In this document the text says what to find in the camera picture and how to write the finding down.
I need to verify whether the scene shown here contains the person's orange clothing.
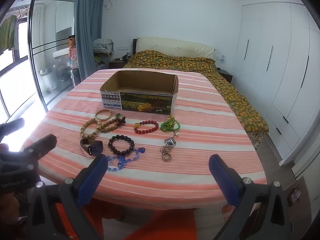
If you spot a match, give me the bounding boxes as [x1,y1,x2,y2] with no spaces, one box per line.
[55,200,197,240]

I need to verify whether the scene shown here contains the metal ring keychain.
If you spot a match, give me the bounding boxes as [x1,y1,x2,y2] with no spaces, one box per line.
[160,131,180,161]

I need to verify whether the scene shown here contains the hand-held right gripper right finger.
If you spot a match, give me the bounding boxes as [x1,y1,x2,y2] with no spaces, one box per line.
[208,154,313,240]

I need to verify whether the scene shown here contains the blue crystal necklace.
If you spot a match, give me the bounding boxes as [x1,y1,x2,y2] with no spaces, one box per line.
[106,147,146,172]

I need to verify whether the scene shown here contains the dark suitcase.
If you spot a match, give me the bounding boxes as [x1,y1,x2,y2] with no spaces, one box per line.
[66,67,82,88]

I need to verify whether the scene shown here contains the colourful bag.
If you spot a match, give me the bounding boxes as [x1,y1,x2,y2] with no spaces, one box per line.
[69,35,80,69]

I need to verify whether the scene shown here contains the black framed glass door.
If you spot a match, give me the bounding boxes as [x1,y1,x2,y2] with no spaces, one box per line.
[0,0,75,120]

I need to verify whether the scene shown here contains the blue curtain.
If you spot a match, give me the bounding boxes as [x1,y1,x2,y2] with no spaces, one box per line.
[74,0,109,83]

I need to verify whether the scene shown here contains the dark round bead bracelet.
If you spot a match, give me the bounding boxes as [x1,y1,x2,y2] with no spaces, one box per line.
[108,135,135,156]

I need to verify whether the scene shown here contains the thin wooden bangle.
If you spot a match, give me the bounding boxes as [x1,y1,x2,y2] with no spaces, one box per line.
[95,109,113,121]

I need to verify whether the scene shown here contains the hanging green clothes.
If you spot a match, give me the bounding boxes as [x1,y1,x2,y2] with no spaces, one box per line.
[0,15,18,53]

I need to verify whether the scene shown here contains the printed cardboard box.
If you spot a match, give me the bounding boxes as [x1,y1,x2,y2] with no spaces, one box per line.
[100,70,179,115]

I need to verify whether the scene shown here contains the pink white striped cloth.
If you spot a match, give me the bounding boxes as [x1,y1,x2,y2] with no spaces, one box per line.
[37,69,267,210]

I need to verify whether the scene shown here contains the black wristwatch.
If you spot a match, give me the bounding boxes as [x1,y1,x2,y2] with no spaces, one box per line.
[80,138,103,157]

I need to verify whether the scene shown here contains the cream bed headboard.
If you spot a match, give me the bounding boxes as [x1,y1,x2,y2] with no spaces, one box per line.
[136,37,215,60]

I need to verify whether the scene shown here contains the dark nightstand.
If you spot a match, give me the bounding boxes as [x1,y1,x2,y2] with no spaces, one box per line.
[110,59,130,69]
[217,67,233,83]

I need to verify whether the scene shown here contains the plaid clothes pile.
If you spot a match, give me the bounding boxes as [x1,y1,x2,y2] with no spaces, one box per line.
[91,38,114,54]

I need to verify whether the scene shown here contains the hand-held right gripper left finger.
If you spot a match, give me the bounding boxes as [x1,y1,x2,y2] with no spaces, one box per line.
[26,154,109,240]

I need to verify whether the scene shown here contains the red bead bracelet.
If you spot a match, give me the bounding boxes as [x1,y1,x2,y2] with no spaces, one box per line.
[134,120,159,134]

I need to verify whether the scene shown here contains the white wardrobe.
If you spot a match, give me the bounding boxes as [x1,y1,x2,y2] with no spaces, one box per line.
[232,2,320,170]

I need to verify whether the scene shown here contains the brown bead bracelet green tassel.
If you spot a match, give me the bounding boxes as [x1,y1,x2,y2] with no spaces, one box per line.
[100,114,126,134]

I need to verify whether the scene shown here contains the light wooden bead bracelet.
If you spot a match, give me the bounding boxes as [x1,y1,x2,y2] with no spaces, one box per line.
[80,117,103,139]

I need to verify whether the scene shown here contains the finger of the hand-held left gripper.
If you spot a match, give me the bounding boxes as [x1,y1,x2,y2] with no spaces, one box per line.
[0,134,57,170]
[0,118,25,137]

